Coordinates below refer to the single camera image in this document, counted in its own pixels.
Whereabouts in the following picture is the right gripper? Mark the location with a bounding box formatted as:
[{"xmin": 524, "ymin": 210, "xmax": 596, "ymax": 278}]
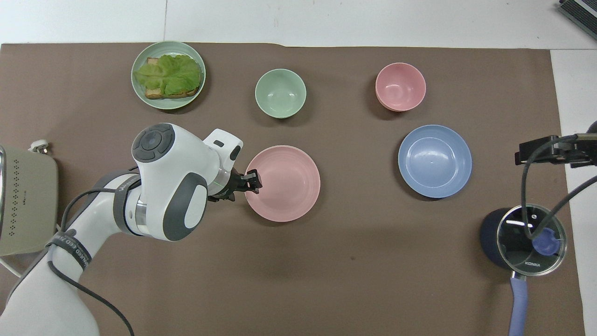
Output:
[{"xmin": 553, "ymin": 133, "xmax": 597, "ymax": 169}]

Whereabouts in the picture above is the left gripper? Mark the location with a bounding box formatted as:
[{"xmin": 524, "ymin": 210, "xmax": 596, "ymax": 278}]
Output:
[{"xmin": 208, "ymin": 170, "xmax": 263, "ymax": 203}]

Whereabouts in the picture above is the pink plate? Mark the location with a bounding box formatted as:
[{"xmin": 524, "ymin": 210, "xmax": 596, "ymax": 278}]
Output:
[{"xmin": 244, "ymin": 145, "xmax": 321, "ymax": 223}]

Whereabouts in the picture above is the green bowl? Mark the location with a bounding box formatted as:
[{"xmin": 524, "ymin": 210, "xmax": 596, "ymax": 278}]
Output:
[{"xmin": 255, "ymin": 69, "xmax": 307, "ymax": 119}]

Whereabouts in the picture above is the glass pot lid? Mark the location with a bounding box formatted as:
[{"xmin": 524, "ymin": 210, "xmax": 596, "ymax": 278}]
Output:
[{"xmin": 496, "ymin": 204, "xmax": 568, "ymax": 277}]

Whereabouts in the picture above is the toast slice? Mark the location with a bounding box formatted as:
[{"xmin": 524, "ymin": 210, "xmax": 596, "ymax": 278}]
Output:
[{"xmin": 144, "ymin": 57, "xmax": 202, "ymax": 100}]

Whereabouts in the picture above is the dark blue pot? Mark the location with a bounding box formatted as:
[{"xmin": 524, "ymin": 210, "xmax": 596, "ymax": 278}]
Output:
[{"xmin": 480, "ymin": 204, "xmax": 568, "ymax": 336}]

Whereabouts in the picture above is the green lettuce leaf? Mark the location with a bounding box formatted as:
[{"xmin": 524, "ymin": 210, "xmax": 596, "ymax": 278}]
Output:
[{"xmin": 134, "ymin": 54, "xmax": 202, "ymax": 96}]

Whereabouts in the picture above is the grey slatted device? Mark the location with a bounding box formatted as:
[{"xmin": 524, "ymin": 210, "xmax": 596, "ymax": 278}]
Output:
[{"xmin": 558, "ymin": 0, "xmax": 597, "ymax": 34}]

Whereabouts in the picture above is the blue plate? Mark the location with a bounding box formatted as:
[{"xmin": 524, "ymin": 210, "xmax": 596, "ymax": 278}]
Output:
[{"xmin": 398, "ymin": 125, "xmax": 472, "ymax": 199}]

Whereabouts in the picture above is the green plate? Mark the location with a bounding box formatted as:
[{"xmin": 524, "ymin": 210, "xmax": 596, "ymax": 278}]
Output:
[{"xmin": 131, "ymin": 41, "xmax": 206, "ymax": 110}]

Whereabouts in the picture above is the pink bowl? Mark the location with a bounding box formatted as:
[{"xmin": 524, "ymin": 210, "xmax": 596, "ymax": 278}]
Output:
[{"xmin": 375, "ymin": 63, "xmax": 426, "ymax": 112}]

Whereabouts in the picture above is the beige appliance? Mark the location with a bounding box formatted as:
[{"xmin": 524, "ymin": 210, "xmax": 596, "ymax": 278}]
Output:
[{"xmin": 0, "ymin": 145, "xmax": 59, "ymax": 257}]

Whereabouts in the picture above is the black cable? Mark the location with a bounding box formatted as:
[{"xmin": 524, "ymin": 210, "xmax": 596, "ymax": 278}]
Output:
[
  {"xmin": 46, "ymin": 175, "xmax": 141, "ymax": 336},
  {"xmin": 521, "ymin": 134, "xmax": 597, "ymax": 240}
]

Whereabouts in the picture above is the white cable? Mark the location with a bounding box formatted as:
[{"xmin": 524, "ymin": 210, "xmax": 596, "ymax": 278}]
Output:
[{"xmin": 0, "ymin": 255, "xmax": 23, "ymax": 279}]

